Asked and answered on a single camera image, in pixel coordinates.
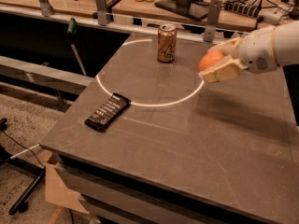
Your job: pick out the metal bracket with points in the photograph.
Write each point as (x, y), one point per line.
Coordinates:
(102, 17)
(212, 20)
(46, 8)

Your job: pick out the metal bracket middle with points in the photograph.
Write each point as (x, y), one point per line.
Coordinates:
(102, 17)

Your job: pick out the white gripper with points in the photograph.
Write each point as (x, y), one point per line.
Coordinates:
(258, 51)

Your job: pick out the power strip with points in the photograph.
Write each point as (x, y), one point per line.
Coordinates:
(260, 14)

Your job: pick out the black tripod leg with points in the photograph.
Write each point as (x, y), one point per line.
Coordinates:
(21, 205)

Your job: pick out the metal bracket left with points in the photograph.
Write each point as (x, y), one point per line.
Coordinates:
(46, 8)

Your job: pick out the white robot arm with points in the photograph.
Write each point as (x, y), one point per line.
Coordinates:
(286, 44)

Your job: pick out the black monitor stand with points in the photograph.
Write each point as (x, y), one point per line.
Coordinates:
(186, 8)

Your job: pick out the metal bracket right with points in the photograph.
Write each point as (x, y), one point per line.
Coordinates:
(212, 20)

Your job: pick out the black snack bar wrapper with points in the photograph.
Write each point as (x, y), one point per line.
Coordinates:
(105, 114)

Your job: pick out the orange soda can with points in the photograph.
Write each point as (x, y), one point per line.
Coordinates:
(167, 38)

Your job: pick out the orange fruit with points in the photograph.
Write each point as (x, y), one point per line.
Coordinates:
(209, 60)

